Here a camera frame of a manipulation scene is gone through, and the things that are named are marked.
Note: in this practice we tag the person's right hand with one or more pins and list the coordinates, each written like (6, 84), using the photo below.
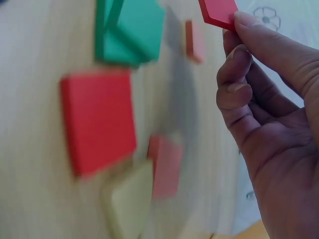
(281, 154)

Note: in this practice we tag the person's right thumb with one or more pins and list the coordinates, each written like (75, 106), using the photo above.
(271, 47)

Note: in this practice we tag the small red block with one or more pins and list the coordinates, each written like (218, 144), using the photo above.
(219, 12)

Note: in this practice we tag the small pink flat block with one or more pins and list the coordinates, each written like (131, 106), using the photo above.
(195, 41)

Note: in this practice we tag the green flat block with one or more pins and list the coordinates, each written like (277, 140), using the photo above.
(104, 47)
(140, 27)

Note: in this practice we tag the large red square block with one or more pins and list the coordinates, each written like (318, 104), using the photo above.
(99, 119)

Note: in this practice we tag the cream flat block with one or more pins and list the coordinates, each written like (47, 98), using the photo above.
(129, 199)

